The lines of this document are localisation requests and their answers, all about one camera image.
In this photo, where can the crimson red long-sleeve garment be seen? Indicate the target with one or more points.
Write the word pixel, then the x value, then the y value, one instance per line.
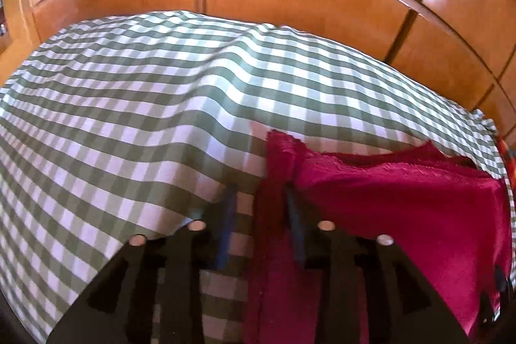
pixel 449 217

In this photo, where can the green white checkered bedsheet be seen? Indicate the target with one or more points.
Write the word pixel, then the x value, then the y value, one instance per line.
pixel 134 124

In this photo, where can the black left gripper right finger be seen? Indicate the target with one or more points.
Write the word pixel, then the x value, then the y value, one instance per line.
pixel 370 291

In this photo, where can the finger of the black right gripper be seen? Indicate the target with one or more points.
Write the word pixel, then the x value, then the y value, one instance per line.
pixel 486 315
pixel 502 283

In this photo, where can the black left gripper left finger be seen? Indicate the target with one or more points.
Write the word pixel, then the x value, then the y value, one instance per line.
pixel 150 290

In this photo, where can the multicolour checkered pillow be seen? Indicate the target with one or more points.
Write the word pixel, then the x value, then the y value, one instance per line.
pixel 508 157

